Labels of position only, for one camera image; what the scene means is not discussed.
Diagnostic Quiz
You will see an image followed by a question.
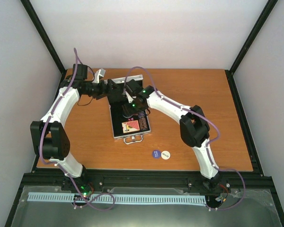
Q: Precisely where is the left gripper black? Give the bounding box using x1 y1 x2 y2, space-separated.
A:
83 79 121 100

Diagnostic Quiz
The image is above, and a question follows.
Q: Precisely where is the orange 100 chip stack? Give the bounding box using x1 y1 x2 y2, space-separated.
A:
139 118 148 130

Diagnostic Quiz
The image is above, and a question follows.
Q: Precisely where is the playing card deck box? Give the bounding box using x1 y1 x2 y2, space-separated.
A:
122 120 140 133

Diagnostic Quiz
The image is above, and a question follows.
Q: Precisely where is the aluminium poker case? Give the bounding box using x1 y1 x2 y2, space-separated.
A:
107 77 151 145

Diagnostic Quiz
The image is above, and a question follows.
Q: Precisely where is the blue small blind button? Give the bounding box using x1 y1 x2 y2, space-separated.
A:
152 149 161 159

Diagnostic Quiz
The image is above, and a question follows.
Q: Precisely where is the white dealer button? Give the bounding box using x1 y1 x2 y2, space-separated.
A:
161 150 170 160

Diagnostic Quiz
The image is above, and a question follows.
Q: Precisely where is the purple 500 chip stack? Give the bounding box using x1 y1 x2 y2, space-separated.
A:
138 112 145 119

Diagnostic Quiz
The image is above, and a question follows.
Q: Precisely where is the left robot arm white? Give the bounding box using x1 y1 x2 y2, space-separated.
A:
30 64 117 191

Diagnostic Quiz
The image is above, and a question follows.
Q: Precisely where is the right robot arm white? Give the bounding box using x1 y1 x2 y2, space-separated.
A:
124 79 220 191

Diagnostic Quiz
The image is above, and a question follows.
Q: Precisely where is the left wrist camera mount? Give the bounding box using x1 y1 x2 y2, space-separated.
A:
92 68 106 83

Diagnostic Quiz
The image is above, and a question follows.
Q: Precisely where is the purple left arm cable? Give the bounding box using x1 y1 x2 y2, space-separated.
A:
38 47 116 212

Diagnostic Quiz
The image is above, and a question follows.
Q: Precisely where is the black aluminium frame rail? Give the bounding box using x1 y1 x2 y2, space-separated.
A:
20 168 276 195

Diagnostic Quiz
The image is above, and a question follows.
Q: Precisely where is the light blue cable duct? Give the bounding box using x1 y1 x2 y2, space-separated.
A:
27 192 206 206

